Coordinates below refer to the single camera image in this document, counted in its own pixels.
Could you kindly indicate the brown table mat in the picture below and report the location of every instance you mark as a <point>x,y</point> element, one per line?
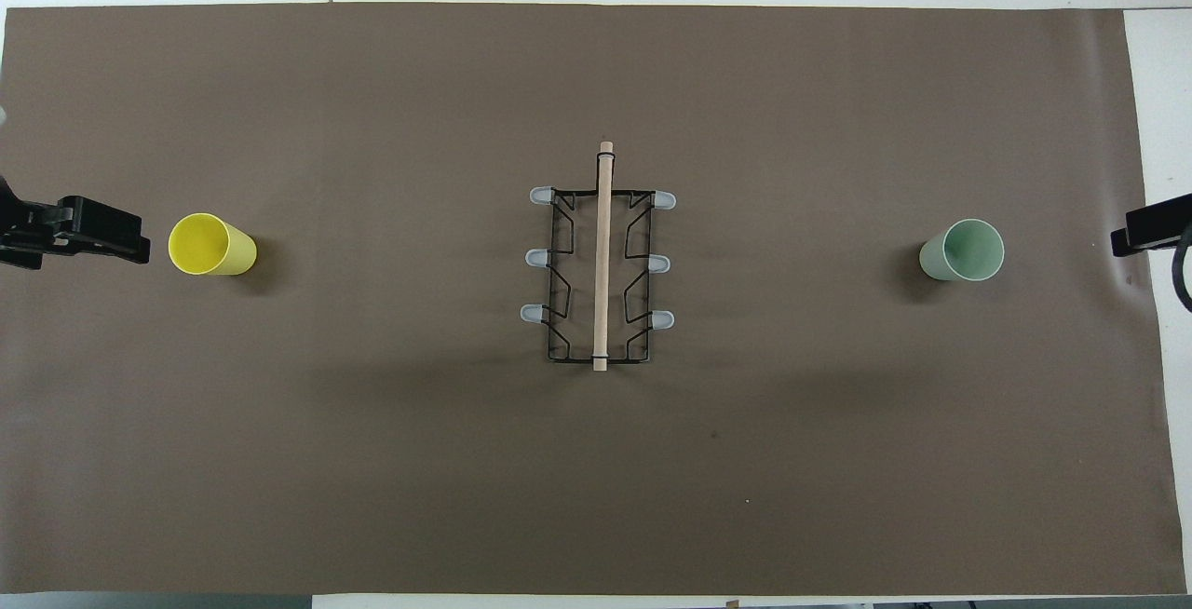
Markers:
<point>372,451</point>

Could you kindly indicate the yellow plastic cup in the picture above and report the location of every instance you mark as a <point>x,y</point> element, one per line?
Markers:
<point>209,244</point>

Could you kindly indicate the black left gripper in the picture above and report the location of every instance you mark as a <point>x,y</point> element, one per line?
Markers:
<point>23,227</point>

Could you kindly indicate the pale green plastic cup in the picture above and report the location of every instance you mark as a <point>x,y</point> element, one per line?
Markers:
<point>964,250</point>

